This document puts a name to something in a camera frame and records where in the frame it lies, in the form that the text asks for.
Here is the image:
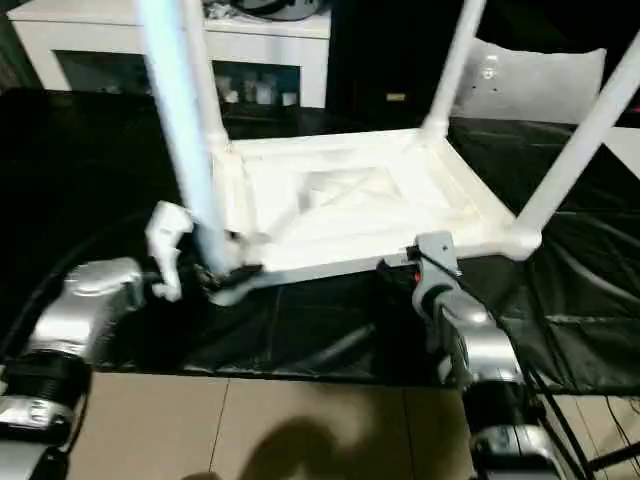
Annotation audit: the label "white plastic table top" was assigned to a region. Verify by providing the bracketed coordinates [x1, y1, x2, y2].
[209, 127, 544, 307]

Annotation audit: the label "black cabinet with gold label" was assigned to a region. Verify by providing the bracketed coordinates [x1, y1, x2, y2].
[327, 0, 474, 121]

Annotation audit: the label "grey pillow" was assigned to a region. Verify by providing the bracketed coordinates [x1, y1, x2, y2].
[462, 37, 609, 124]

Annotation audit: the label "white sideboard cabinet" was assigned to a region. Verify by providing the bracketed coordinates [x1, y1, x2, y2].
[7, 7, 332, 109]

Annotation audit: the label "white flat board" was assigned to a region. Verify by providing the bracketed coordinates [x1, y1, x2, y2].
[602, 124, 640, 181]

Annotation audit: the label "grey curtain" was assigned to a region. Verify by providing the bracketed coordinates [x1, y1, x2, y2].
[0, 14, 49, 94]

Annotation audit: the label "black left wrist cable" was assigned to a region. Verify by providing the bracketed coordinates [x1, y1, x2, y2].
[0, 209, 169, 361]

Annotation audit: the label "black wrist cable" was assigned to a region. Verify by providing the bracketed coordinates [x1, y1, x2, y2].
[407, 249, 591, 480]
[0, 209, 169, 361]

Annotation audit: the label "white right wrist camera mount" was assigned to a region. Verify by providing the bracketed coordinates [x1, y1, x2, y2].
[409, 230, 464, 321]

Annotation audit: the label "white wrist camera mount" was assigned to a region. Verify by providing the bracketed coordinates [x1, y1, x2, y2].
[409, 230, 464, 321]
[144, 200, 196, 304]

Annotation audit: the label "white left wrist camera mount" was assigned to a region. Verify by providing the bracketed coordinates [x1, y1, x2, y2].
[144, 200, 196, 304]

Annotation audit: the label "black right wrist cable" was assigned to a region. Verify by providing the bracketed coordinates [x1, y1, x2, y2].
[407, 249, 591, 480]

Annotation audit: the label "loose floor cables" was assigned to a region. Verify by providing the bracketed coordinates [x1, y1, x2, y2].
[604, 394, 640, 451]

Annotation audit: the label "black metal frame leg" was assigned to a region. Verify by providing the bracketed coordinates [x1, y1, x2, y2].
[589, 447, 640, 471]

